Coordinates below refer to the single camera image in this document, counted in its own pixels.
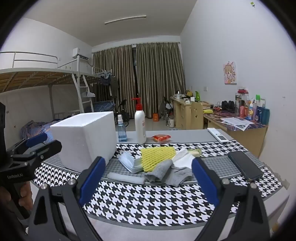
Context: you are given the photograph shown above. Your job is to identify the grey sock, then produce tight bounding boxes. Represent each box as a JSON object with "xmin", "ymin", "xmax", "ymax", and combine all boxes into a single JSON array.
[{"xmin": 144, "ymin": 159, "xmax": 193, "ymax": 187}]

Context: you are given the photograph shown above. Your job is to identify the white tissue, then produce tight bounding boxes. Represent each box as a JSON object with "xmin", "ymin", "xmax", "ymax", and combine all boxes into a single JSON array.
[{"xmin": 172, "ymin": 148, "xmax": 197, "ymax": 168}]

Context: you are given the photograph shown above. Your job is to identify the wooden chair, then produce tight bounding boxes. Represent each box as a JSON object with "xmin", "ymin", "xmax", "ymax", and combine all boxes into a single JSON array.
[{"xmin": 191, "ymin": 101, "xmax": 204, "ymax": 129}]

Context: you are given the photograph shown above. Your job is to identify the ceiling tube light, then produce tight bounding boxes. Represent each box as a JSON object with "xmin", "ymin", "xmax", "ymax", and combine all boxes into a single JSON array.
[{"xmin": 104, "ymin": 15, "xmax": 147, "ymax": 25}]

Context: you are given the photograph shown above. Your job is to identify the white pump bottle red top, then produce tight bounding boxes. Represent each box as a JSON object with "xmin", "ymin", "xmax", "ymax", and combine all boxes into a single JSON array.
[{"xmin": 131, "ymin": 97, "xmax": 147, "ymax": 144}]

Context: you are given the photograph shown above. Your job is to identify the white metal bunk bed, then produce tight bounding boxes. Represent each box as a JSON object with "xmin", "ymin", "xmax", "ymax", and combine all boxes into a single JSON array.
[{"xmin": 0, "ymin": 51, "xmax": 118, "ymax": 130}]

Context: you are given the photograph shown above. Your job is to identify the blue plaid blanket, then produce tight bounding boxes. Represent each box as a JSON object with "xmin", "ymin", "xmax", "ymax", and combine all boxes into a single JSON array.
[{"xmin": 20, "ymin": 119, "xmax": 63, "ymax": 139}]

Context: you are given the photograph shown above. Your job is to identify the cartoon wall poster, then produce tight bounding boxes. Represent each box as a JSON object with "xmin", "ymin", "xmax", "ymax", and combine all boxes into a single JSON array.
[{"xmin": 223, "ymin": 61, "xmax": 238, "ymax": 84}]

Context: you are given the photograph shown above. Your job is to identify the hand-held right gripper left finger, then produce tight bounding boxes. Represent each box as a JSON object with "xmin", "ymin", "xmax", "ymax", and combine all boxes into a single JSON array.
[{"xmin": 28, "ymin": 156, "xmax": 107, "ymax": 241}]

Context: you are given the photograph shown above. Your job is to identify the black smartphone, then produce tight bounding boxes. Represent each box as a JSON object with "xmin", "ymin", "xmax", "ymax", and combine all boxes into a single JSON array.
[{"xmin": 228, "ymin": 151, "xmax": 264, "ymax": 181}]

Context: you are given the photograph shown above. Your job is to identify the person's left hand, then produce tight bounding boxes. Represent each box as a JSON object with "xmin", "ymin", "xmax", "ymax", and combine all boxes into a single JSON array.
[{"xmin": 20, "ymin": 181, "xmax": 33, "ymax": 211}]

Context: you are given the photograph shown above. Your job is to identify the hanging dark clothes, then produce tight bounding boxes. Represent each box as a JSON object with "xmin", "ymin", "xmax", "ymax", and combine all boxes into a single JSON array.
[{"xmin": 99, "ymin": 75, "xmax": 119, "ymax": 96}]

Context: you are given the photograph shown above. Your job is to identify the printed papers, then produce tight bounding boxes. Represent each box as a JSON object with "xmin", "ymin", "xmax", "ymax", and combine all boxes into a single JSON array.
[{"xmin": 220, "ymin": 116, "xmax": 255, "ymax": 131}]

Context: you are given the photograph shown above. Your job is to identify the white remote control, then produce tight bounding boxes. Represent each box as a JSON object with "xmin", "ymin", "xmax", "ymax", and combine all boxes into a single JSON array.
[{"xmin": 207, "ymin": 127, "xmax": 229, "ymax": 144}]

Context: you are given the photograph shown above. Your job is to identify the black bag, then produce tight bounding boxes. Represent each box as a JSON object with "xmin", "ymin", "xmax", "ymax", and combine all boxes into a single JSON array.
[{"xmin": 221, "ymin": 100, "xmax": 236, "ymax": 111}]

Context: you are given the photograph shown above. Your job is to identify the row of toiletry bottles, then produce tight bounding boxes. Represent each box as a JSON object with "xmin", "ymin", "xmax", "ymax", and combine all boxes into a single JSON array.
[{"xmin": 235, "ymin": 89, "xmax": 270, "ymax": 124}]

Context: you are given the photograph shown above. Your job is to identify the wooden drawer desk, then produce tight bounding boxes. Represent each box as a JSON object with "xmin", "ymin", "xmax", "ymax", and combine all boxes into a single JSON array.
[{"xmin": 170, "ymin": 96, "xmax": 214, "ymax": 129}]

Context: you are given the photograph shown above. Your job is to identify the white air conditioner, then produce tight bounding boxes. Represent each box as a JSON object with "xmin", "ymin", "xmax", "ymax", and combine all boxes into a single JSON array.
[{"xmin": 72, "ymin": 47, "xmax": 90, "ymax": 61}]

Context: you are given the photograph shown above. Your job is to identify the clear pack of face masks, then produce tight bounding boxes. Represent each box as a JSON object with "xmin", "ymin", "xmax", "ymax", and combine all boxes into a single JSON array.
[{"xmin": 118, "ymin": 151, "xmax": 145, "ymax": 174}]

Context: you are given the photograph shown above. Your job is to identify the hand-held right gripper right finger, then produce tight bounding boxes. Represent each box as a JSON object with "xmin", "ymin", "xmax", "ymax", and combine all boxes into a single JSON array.
[{"xmin": 191, "ymin": 157, "xmax": 271, "ymax": 241}]

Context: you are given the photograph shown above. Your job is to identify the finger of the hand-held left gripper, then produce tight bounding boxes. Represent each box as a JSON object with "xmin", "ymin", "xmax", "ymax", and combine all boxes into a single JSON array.
[
  {"xmin": 10, "ymin": 140, "xmax": 63, "ymax": 165},
  {"xmin": 6, "ymin": 133, "xmax": 48, "ymax": 160}
]

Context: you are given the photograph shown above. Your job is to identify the black folding chair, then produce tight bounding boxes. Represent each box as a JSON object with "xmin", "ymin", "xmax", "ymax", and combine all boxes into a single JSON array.
[{"xmin": 116, "ymin": 100, "xmax": 130, "ymax": 123}]

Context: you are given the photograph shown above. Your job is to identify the brown curtain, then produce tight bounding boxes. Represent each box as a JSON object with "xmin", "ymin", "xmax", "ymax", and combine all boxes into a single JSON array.
[
  {"xmin": 136, "ymin": 42, "xmax": 186, "ymax": 114},
  {"xmin": 92, "ymin": 44, "xmax": 137, "ymax": 114}
]

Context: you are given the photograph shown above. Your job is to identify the houndstooth table mat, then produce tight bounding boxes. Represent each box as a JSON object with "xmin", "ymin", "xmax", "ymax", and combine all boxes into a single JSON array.
[{"xmin": 35, "ymin": 141, "xmax": 284, "ymax": 226}]

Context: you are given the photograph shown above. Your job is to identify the white foam box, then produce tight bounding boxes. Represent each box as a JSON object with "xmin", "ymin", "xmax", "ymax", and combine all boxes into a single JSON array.
[{"xmin": 50, "ymin": 111, "xmax": 117, "ymax": 168}]

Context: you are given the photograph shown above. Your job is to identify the blue checked mattress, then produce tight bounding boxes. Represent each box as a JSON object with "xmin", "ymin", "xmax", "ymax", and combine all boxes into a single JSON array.
[{"xmin": 94, "ymin": 101, "xmax": 116, "ymax": 112}]

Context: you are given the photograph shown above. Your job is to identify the orange snack packet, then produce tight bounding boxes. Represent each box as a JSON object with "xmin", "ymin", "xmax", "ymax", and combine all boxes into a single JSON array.
[{"xmin": 151, "ymin": 134, "xmax": 172, "ymax": 143}]

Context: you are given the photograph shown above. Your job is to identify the blue spray bottle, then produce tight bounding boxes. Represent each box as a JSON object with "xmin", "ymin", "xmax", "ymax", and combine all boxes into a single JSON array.
[{"xmin": 117, "ymin": 114, "xmax": 128, "ymax": 143}]

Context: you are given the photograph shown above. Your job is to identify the yellow foam net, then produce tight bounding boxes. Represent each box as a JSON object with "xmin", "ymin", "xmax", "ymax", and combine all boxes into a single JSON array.
[{"xmin": 140, "ymin": 146, "xmax": 176, "ymax": 172}]

